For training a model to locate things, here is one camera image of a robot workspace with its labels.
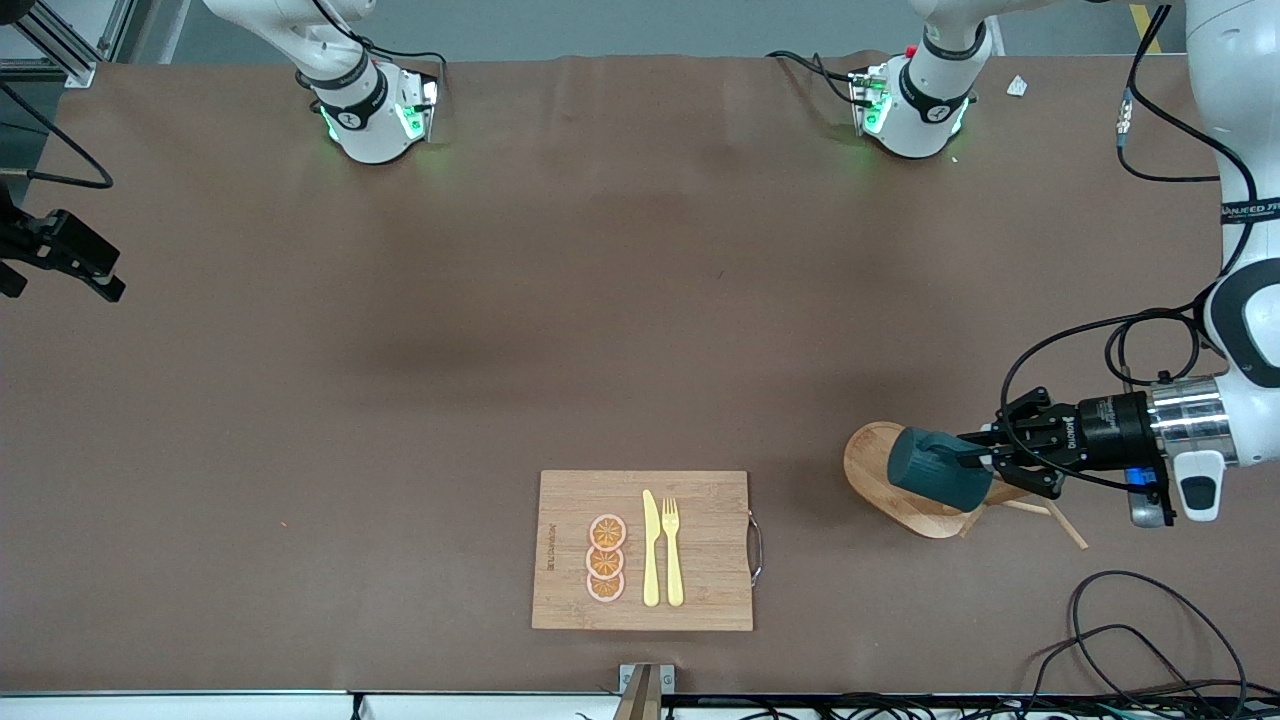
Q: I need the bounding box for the teal cup with yellow inside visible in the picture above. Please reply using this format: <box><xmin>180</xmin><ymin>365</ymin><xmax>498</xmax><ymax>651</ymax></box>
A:
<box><xmin>887</xmin><ymin>427</ymin><xmax>994</xmax><ymax>513</ymax></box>

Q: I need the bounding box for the black looped floor cable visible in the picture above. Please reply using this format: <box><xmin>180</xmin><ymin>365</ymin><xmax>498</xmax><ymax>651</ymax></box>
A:
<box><xmin>1020</xmin><ymin>624</ymin><xmax>1211</xmax><ymax>716</ymax></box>
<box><xmin>1068</xmin><ymin>570</ymin><xmax>1251</xmax><ymax>716</ymax></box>

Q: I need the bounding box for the yellow plastic knife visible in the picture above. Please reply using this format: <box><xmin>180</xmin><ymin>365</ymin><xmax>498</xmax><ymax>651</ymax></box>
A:
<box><xmin>642</xmin><ymin>489</ymin><xmax>662</xmax><ymax>608</ymax></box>

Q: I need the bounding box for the bamboo cutting board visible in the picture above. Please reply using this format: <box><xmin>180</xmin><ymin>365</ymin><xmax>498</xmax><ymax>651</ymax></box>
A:
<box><xmin>531</xmin><ymin>470</ymin><xmax>764</xmax><ymax>633</ymax></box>

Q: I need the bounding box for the white table edge rail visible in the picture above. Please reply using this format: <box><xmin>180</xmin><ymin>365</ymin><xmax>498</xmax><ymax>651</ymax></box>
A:
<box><xmin>0</xmin><ymin>690</ymin><xmax>621</xmax><ymax>720</ymax></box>

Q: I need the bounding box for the black arm base cable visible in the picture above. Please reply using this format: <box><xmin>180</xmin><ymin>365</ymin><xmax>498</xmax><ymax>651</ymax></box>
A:
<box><xmin>766</xmin><ymin>49</ymin><xmax>869</xmax><ymax>106</ymax></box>
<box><xmin>308</xmin><ymin>0</ymin><xmax>448</xmax><ymax>96</ymax></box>

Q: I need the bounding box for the black left arm base cable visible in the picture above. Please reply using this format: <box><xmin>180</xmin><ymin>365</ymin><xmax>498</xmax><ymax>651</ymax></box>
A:
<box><xmin>766</xmin><ymin>49</ymin><xmax>869</xmax><ymax>106</ymax></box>

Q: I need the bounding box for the black cable bundle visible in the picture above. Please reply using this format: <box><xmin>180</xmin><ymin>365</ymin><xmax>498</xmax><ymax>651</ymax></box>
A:
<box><xmin>660</xmin><ymin>692</ymin><xmax>1280</xmax><ymax>720</ymax></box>

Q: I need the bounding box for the yellow plastic fork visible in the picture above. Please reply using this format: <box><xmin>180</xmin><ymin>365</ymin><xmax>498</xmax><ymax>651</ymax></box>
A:
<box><xmin>661</xmin><ymin>497</ymin><xmax>685</xmax><ymax>608</ymax></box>

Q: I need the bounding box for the metal table edge bracket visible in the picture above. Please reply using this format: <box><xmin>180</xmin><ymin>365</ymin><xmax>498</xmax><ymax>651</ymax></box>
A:
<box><xmin>612</xmin><ymin>663</ymin><xmax>676</xmax><ymax>720</ymax></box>

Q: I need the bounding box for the aluminium frame post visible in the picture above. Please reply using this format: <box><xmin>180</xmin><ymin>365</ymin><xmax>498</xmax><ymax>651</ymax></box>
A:
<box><xmin>0</xmin><ymin>0</ymin><xmax>138</xmax><ymax>89</ymax></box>

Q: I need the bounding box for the black right arm base cable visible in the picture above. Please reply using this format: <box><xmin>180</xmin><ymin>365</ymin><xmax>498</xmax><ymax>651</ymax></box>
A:
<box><xmin>308</xmin><ymin>0</ymin><xmax>448</xmax><ymax>96</ymax></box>

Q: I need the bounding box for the wooden mug rack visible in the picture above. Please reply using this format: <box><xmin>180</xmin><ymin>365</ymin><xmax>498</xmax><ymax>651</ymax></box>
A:
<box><xmin>843</xmin><ymin>421</ymin><xmax>1089</xmax><ymax>551</ymax></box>

